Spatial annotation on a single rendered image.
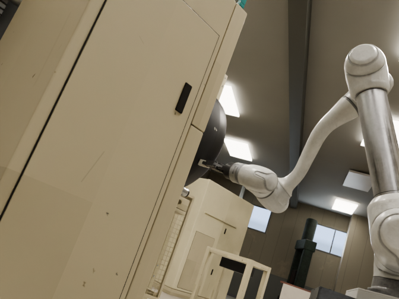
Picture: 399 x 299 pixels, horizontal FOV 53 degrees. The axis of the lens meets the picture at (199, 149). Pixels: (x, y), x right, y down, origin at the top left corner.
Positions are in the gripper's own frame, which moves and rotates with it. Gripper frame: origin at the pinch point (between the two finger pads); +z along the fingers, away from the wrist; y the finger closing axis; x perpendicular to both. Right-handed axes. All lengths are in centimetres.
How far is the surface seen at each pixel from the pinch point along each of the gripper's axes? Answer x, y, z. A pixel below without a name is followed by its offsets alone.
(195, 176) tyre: 6.4, -4.9, 7.4
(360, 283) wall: -11, -1109, 380
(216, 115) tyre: -24.6, 1.2, 5.4
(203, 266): 64, -191, 147
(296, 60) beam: -214, -238, 185
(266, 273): 43, -221, 95
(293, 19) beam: -219, -164, 147
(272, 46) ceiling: -233, -232, 231
